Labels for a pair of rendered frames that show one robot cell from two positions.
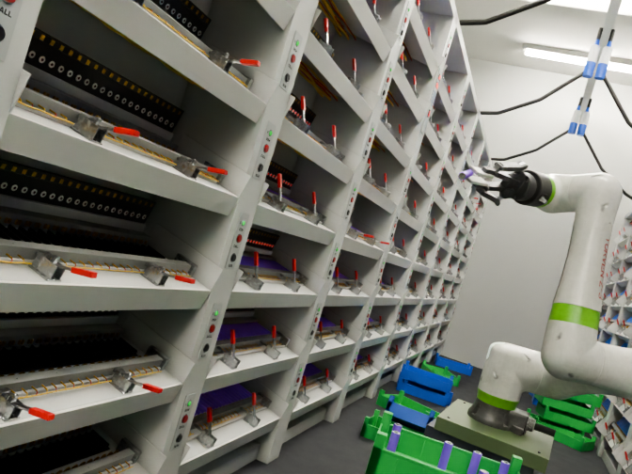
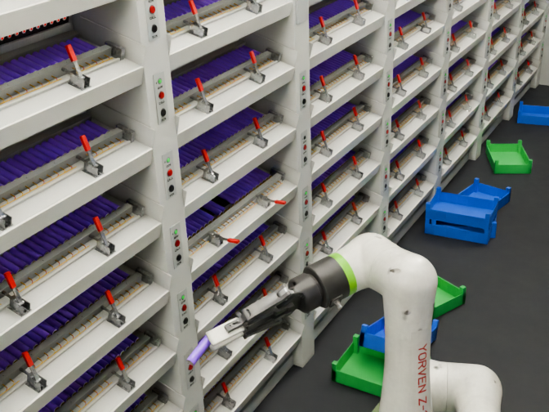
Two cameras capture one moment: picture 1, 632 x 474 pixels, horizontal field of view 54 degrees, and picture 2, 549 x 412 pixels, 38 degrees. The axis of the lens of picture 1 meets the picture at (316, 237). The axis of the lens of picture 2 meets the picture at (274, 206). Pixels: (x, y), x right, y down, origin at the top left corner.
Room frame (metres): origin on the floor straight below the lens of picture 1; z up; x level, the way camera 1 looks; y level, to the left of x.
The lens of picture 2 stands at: (0.30, -0.69, 1.87)
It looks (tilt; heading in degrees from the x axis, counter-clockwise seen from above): 27 degrees down; 12
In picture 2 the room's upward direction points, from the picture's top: 2 degrees counter-clockwise
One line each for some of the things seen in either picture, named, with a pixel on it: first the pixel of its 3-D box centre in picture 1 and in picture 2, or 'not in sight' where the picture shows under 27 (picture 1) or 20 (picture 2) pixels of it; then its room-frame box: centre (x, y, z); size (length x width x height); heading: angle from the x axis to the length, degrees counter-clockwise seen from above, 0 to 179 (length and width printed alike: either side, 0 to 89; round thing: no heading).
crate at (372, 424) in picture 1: (402, 434); (381, 368); (2.59, -0.58, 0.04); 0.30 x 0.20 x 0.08; 71
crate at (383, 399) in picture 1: (412, 407); (421, 288); (3.14, -0.71, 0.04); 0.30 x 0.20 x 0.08; 46
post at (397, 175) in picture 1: (374, 211); (277, 132); (2.68, -0.21, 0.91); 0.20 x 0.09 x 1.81; 71
